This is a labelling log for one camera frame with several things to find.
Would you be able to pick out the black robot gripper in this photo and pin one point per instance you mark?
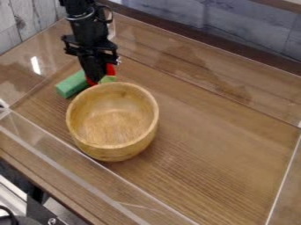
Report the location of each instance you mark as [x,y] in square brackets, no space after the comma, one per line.
[104,50]

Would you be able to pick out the red plush fruit green stem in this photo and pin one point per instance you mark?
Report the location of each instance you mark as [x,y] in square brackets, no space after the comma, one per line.
[112,70]

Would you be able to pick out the green mat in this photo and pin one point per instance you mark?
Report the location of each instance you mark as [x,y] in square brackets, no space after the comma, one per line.
[78,82]

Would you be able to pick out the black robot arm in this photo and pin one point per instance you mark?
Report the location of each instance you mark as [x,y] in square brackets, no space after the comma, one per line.
[89,42]

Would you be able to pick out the light wooden bowl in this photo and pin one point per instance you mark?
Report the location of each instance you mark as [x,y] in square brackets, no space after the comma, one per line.
[113,120]

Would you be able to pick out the clear acrylic tray enclosure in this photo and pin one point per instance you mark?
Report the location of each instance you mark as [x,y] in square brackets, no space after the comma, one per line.
[190,142]

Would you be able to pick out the black metal bracket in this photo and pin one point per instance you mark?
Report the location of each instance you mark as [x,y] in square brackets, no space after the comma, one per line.
[39,213]

